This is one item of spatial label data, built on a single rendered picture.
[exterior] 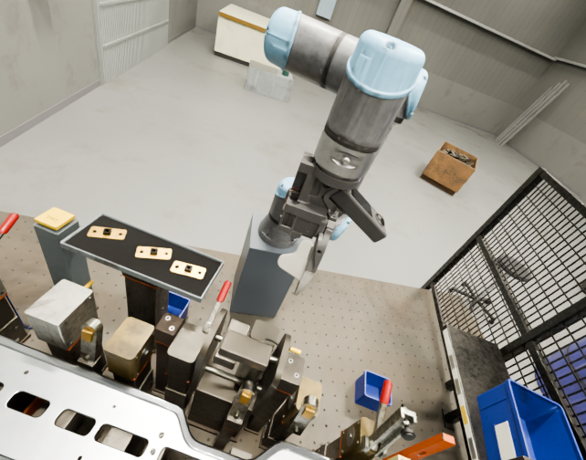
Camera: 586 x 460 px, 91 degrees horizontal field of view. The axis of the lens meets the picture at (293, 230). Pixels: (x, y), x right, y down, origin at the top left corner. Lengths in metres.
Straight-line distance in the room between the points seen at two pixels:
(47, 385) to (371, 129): 0.82
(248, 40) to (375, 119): 7.72
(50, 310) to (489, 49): 12.51
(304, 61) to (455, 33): 11.46
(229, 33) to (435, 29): 6.47
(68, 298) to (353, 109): 0.73
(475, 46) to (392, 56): 11.97
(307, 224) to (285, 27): 0.27
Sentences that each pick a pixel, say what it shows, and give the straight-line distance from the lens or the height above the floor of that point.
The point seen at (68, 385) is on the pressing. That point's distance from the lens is 0.87.
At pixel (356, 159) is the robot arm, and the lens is 0.37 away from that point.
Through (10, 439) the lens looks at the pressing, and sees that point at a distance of 0.86.
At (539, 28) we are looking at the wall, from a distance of 13.30.
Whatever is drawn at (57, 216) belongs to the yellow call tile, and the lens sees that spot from 0.97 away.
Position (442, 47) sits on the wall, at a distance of 11.80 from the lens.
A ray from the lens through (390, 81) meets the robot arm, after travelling 0.34.
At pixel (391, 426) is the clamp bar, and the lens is 0.77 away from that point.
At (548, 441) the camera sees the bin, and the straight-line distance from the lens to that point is 1.23.
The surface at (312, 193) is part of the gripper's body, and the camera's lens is 0.42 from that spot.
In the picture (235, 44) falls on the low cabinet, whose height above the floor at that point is 0.38.
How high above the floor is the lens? 1.79
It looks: 38 degrees down
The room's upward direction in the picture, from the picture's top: 23 degrees clockwise
